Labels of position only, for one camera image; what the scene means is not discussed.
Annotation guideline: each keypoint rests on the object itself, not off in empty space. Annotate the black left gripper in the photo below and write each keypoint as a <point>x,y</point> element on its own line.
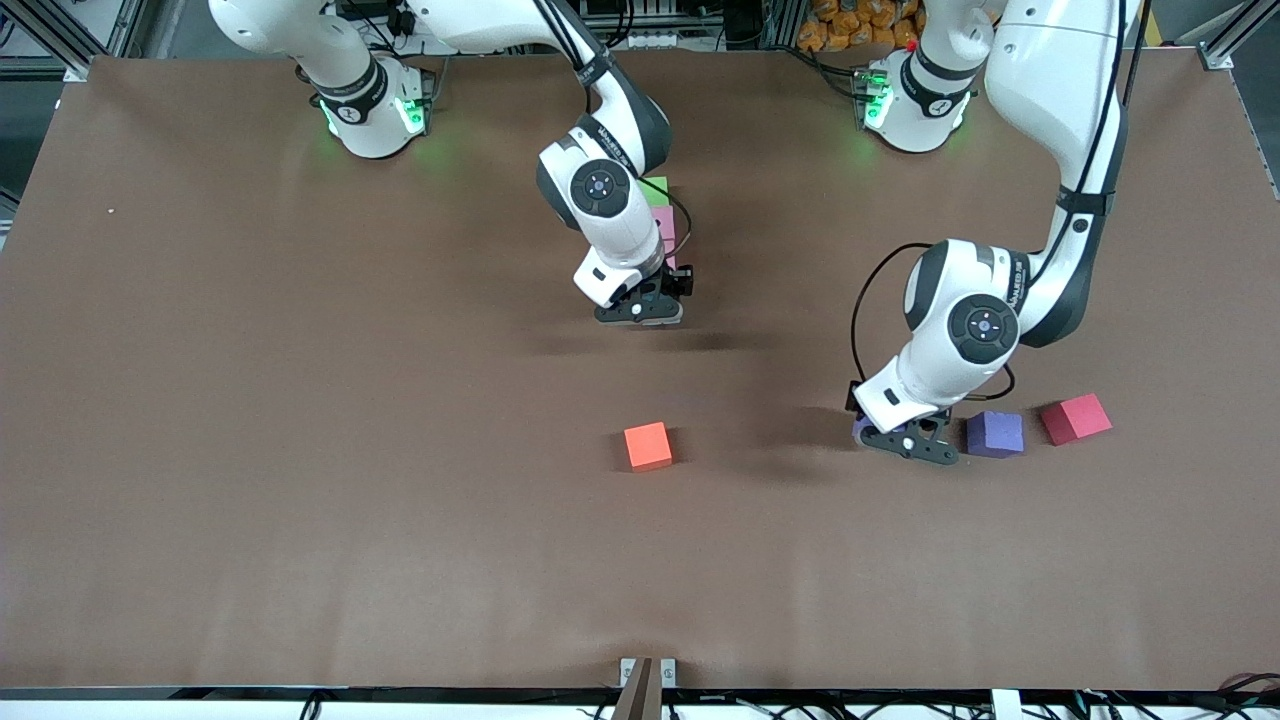
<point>856,397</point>

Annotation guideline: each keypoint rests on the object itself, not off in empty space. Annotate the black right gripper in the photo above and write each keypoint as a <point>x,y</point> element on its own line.
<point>679,281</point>

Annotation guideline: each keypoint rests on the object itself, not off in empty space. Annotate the purple foam block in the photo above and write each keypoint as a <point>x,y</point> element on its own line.
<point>995,434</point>
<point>862,432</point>

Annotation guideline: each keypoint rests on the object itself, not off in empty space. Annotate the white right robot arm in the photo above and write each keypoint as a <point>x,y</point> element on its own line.
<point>610,225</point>

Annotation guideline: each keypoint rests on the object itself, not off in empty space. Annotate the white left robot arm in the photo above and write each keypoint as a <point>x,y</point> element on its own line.
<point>1050,80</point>

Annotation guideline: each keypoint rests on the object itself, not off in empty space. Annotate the green foam block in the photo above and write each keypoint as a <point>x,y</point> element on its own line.
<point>656,192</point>

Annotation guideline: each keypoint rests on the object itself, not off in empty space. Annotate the red foam block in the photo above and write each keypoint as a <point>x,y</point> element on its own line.
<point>1075,419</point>

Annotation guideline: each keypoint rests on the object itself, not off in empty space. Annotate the orange foam block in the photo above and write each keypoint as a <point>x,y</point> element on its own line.
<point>648,446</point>

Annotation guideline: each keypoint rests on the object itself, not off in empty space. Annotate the grey metal equipment rack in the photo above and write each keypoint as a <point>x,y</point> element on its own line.
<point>650,30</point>

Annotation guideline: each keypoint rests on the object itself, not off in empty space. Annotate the white plastic block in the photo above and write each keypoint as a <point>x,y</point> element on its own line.
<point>1006,706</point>

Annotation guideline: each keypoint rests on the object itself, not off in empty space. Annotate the orange lumpy items pile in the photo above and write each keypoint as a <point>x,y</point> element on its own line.
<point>850,25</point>

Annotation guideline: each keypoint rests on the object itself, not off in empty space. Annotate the brown table cover sheet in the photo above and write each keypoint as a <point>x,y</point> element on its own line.
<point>300,560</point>

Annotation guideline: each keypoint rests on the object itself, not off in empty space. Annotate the metal bracket plate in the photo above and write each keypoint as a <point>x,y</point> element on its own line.
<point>668,672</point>

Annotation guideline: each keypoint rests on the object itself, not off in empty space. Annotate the brown camera mount pole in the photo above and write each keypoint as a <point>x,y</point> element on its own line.
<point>638,700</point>

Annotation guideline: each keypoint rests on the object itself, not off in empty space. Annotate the aluminium frame profile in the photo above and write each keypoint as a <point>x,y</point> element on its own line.
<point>45,30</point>
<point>1245,22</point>

